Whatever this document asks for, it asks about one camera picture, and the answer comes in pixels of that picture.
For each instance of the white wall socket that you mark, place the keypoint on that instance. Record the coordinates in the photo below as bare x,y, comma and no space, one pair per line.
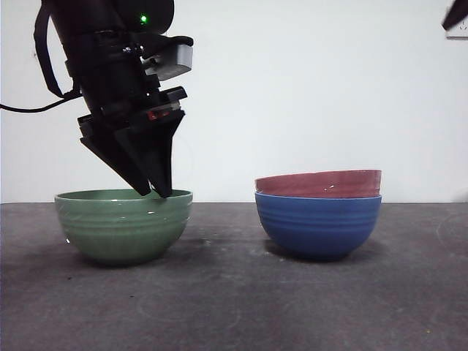
459,35

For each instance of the green ribbed bowl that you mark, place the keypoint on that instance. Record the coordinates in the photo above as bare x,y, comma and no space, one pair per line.
120,234

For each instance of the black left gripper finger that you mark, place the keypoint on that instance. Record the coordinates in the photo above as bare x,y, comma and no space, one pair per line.
157,153
118,159

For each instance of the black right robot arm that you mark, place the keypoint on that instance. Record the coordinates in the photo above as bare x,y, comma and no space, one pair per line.
457,12

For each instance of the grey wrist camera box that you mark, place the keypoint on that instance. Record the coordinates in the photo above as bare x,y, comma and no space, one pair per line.
180,56

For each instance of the blue ribbed bowl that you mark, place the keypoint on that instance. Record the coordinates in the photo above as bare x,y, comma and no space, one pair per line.
318,228

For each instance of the red ribbed bowl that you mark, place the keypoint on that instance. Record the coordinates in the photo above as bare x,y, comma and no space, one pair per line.
314,185

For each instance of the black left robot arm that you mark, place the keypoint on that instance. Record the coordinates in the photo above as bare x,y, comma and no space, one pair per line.
106,16

